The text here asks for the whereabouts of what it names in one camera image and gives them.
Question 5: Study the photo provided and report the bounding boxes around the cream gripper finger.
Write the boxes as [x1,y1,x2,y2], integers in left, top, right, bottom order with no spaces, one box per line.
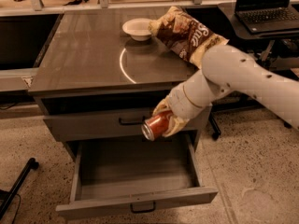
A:
[163,111,189,137]
[152,97,170,116]

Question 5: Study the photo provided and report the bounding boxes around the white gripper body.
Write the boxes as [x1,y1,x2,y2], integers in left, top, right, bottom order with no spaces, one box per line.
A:
[167,84,206,119]

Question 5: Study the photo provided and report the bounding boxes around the red coke can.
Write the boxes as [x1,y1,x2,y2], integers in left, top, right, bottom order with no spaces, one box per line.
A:
[141,110,173,141]

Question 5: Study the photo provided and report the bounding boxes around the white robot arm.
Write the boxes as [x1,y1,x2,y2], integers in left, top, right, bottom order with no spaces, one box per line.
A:
[155,45,299,136]

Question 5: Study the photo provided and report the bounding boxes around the closed grey top drawer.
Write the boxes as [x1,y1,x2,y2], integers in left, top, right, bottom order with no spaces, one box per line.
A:
[43,102,213,142]

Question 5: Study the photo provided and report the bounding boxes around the grey drawer cabinet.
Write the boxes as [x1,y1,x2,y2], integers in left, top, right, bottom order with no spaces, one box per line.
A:
[28,6,221,161]

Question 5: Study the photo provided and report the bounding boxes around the open grey middle drawer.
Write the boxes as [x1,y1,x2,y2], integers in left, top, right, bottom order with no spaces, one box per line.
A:
[56,133,218,220]

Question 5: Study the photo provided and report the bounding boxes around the brown chip bag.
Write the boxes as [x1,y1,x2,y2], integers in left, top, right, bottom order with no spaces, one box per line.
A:
[149,7,228,69]

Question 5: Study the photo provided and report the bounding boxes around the white bowl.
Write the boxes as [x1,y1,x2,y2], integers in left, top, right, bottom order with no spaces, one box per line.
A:
[122,18,151,41]

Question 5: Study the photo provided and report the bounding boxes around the black laptop stand table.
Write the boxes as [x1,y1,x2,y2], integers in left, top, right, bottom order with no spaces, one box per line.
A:
[208,2,299,142]

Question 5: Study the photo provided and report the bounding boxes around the black laptop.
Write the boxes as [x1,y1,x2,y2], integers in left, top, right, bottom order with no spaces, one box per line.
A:
[235,0,299,34]

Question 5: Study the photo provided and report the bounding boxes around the black stand leg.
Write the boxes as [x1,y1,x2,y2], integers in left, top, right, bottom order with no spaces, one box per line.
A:
[0,158,39,219]

